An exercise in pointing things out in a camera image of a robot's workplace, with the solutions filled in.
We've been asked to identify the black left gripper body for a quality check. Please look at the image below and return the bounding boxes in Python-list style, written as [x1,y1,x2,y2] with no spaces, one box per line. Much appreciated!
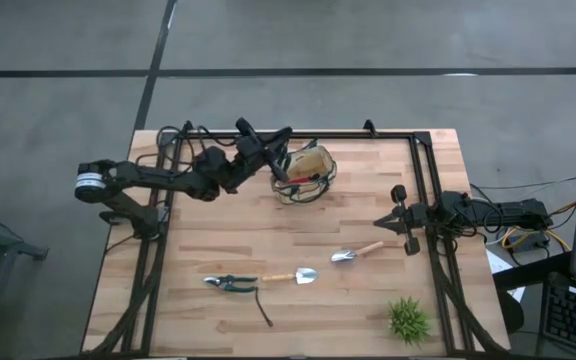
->
[234,117,290,184]

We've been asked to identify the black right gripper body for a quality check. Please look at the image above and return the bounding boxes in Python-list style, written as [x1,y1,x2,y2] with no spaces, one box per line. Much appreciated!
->
[390,184,429,257]

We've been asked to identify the narrow trowel wooden handle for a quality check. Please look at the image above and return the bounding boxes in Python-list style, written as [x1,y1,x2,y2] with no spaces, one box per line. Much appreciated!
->
[330,240,385,264]

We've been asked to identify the wide trowel wooden handle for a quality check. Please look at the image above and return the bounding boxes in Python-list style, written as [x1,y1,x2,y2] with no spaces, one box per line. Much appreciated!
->
[261,267,319,286]

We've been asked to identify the green-handled pruning shears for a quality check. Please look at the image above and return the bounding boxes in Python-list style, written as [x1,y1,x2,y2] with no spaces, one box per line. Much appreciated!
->
[202,273,275,329]

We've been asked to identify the green artificial plant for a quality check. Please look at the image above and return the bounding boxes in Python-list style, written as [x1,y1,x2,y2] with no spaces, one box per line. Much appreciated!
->
[387,296,434,348]

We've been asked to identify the white paper sheet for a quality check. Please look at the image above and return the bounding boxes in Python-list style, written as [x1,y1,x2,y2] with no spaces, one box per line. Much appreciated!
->
[485,248,527,304]

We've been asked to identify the grey power box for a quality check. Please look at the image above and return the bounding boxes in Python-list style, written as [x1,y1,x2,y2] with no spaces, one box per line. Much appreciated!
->
[510,232,552,252]

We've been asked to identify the black keyboard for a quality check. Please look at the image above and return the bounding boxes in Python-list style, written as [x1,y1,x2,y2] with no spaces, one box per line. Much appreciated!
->
[537,272,576,359]

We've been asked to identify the black metal table frame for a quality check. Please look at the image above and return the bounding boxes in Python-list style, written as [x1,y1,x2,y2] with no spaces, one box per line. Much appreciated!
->
[82,119,512,357]

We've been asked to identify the yellow cable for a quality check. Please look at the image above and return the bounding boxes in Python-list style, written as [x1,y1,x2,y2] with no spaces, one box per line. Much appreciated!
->
[500,227,572,254]

